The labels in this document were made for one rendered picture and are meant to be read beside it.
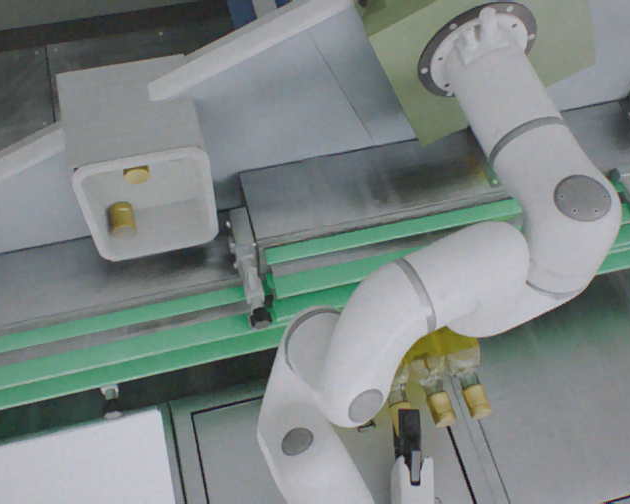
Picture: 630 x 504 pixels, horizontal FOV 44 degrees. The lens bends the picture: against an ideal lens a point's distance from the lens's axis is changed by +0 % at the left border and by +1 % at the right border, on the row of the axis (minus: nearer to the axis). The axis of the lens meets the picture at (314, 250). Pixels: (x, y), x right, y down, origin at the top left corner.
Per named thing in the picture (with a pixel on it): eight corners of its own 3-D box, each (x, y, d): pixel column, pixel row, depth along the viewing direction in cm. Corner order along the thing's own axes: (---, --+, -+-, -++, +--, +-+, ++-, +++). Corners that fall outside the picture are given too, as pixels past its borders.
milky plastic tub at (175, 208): (96, 215, 119) (103, 264, 114) (59, 120, 99) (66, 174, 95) (209, 194, 121) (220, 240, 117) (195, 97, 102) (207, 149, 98)
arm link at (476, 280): (441, 314, 76) (429, 372, 90) (646, 219, 80) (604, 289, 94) (395, 239, 80) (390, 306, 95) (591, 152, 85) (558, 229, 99)
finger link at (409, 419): (421, 455, 111) (418, 410, 114) (425, 449, 108) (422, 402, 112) (399, 455, 111) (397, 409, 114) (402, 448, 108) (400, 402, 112)
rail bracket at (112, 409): (97, 353, 131) (107, 429, 125) (88, 337, 125) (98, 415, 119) (121, 348, 132) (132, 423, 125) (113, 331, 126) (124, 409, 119)
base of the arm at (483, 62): (417, 24, 91) (467, 124, 83) (519, -23, 89) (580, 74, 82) (437, 100, 104) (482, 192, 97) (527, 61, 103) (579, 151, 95)
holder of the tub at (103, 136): (104, 231, 123) (110, 273, 120) (61, 118, 100) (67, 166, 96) (211, 210, 126) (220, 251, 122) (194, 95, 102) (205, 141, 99)
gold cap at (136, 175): (116, 145, 104) (121, 172, 102) (143, 140, 104) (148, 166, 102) (122, 161, 107) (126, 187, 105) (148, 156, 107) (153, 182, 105)
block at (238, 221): (227, 242, 123) (236, 280, 120) (222, 209, 115) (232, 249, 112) (249, 238, 124) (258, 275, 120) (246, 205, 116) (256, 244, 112)
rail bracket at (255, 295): (237, 285, 121) (254, 358, 115) (230, 229, 107) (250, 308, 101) (256, 281, 122) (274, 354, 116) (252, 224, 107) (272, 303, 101)
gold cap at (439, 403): (423, 402, 119) (433, 430, 117) (427, 394, 116) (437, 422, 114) (445, 397, 119) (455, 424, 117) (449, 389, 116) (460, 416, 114)
